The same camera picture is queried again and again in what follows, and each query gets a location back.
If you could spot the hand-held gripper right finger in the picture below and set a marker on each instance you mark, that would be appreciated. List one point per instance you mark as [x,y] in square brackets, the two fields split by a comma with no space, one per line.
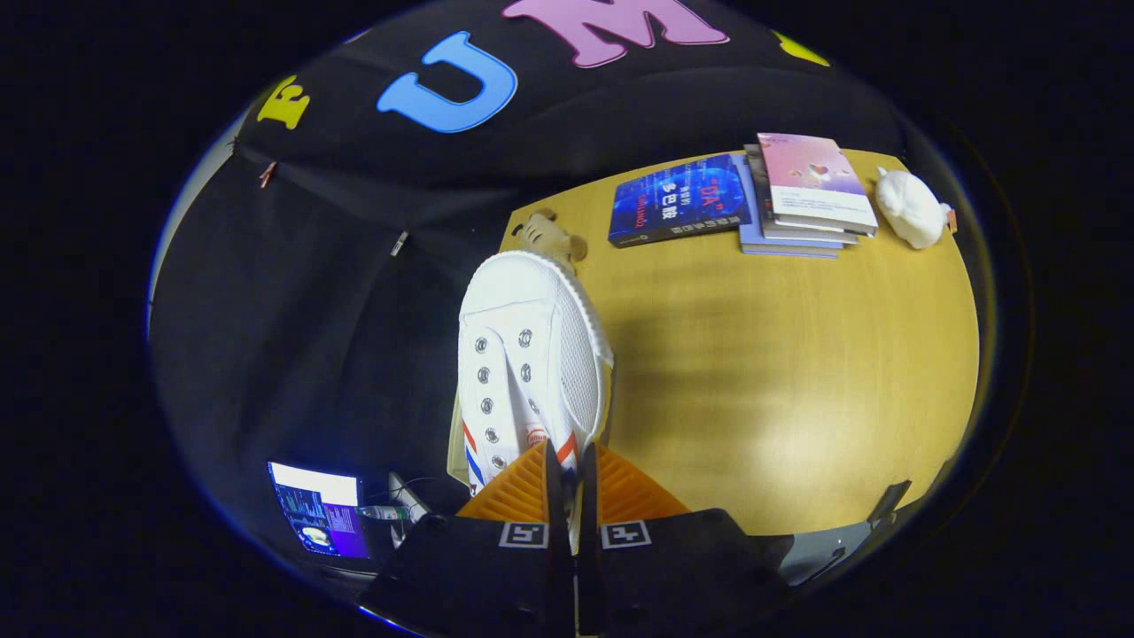
[660,567]

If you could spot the copper clip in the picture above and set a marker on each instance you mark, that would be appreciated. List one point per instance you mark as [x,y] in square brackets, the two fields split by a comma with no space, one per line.
[267,174]

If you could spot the white canvas shoe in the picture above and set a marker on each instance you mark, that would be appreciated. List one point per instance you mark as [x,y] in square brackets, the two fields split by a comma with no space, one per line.
[532,354]

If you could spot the pink cover book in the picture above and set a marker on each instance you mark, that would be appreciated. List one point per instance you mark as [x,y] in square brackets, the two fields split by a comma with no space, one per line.
[815,177]

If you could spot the grey book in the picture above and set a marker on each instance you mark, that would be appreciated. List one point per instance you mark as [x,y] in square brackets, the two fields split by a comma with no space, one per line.
[764,217]

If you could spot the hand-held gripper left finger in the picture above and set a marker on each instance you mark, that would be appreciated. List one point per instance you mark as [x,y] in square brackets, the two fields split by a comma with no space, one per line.
[496,567]

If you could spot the lit computer monitor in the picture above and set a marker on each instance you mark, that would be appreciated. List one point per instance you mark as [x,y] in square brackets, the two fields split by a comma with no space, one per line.
[319,514]

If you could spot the silver clip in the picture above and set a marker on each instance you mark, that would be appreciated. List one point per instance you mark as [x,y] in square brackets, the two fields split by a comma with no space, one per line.
[400,243]

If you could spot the beige plush reindeer toy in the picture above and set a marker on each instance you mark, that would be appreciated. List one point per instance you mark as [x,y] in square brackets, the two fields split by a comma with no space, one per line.
[542,237]

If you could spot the white plush toy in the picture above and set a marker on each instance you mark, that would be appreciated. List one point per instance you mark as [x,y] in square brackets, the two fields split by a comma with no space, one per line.
[912,208]

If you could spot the pale blue book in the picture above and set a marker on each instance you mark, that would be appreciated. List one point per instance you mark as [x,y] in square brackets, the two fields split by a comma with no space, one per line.
[753,244]

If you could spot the clear plastic bottle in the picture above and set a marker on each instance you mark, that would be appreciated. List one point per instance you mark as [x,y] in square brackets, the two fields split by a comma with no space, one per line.
[383,513]

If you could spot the dark blue book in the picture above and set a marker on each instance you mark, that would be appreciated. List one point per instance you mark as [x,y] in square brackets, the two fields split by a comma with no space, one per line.
[678,202]

